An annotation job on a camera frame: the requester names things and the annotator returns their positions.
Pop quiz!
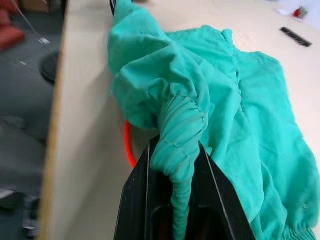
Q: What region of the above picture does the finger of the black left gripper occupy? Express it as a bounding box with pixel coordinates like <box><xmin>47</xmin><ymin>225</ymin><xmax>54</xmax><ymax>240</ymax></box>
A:
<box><xmin>109</xmin><ymin>0</ymin><xmax>119</xmax><ymax>17</ymax></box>

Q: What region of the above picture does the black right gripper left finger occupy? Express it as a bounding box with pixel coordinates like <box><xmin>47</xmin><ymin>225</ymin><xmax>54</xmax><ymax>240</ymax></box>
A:
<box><xmin>113</xmin><ymin>136</ymin><xmax>176</xmax><ymax>240</ymax></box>

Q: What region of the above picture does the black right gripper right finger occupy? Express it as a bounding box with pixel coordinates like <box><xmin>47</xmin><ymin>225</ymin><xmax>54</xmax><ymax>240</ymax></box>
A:
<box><xmin>185</xmin><ymin>146</ymin><xmax>256</xmax><ymax>240</ymax></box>

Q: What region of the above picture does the brown patterned box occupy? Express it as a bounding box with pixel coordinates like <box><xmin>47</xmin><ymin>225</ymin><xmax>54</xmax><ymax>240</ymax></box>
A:
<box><xmin>19</xmin><ymin>0</ymin><xmax>52</xmax><ymax>13</ymax></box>

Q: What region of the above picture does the black round stand base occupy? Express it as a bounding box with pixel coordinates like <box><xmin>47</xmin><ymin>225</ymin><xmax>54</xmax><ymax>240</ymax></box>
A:
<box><xmin>40</xmin><ymin>50</ymin><xmax>60</xmax><ymax>85</ymax></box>

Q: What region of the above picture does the red cushion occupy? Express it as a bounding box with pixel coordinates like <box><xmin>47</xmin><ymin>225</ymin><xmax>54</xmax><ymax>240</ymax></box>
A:
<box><xmin>0</xmin><ymin>7</ymin><xmax>27</xmax><ymax>51</ymax></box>

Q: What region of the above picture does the black ribbed strip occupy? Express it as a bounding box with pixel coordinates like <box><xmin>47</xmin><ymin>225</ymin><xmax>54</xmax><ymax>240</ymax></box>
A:
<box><xmin>279</xmin><ymin>26</ymin><xmax>313</xmax><ymax>48</ymax></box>

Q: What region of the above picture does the small red object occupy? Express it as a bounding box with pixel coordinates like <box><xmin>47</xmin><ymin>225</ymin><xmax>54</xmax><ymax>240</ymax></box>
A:
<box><xmin>292</xmin><ymin>6</ymin><xmax>309</xmax><ymax>19</ymax></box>

